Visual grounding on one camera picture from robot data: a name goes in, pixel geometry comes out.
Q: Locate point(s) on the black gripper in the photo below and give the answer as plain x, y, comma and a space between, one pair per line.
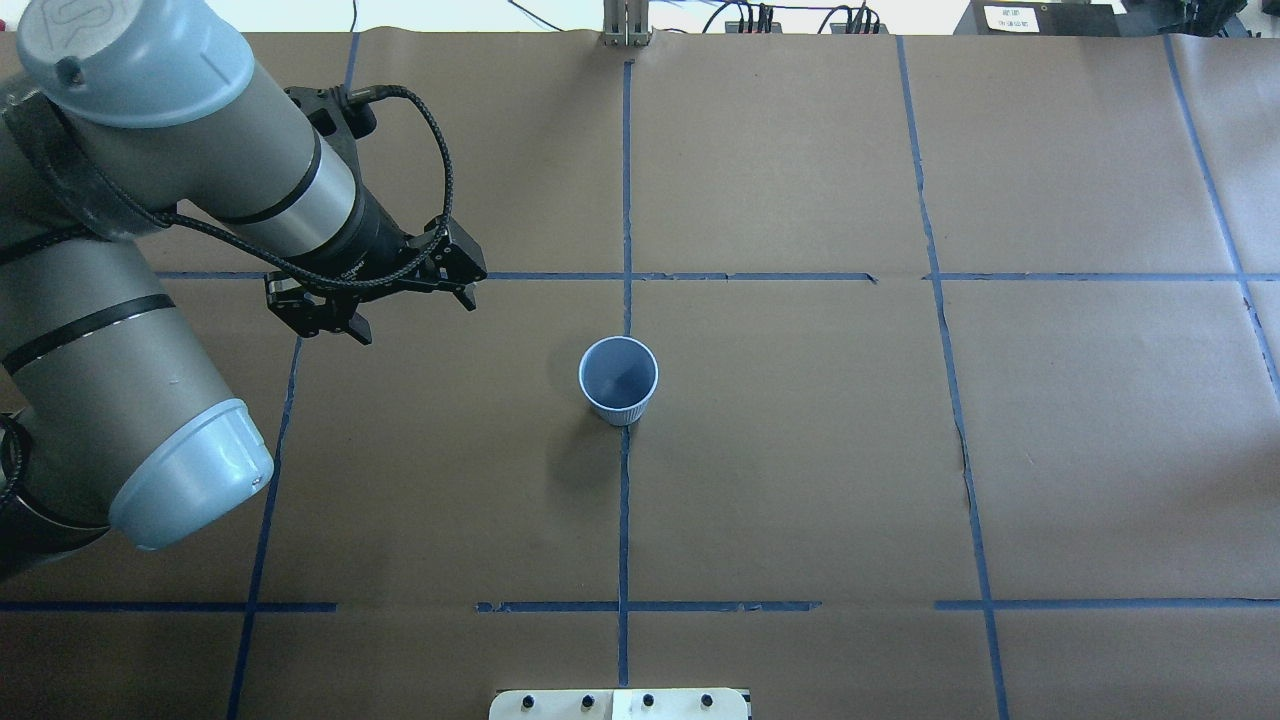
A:
371, 243

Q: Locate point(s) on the aluminium frame post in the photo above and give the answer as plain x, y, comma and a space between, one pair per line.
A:
626, 23

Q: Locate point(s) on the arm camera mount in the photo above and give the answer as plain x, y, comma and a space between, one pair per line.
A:
336, 109

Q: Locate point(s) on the white pedestal base plate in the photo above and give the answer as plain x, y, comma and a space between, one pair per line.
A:
623, 703

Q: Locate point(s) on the black orange connector board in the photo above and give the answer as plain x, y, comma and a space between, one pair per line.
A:
751, 19
854, 20

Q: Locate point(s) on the black power adapter box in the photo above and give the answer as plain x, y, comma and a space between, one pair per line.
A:
1038, 18

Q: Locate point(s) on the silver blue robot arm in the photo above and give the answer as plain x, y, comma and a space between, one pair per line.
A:
128, 119

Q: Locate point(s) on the blue ribbed plastic cup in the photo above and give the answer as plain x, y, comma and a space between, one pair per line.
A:
618, 376

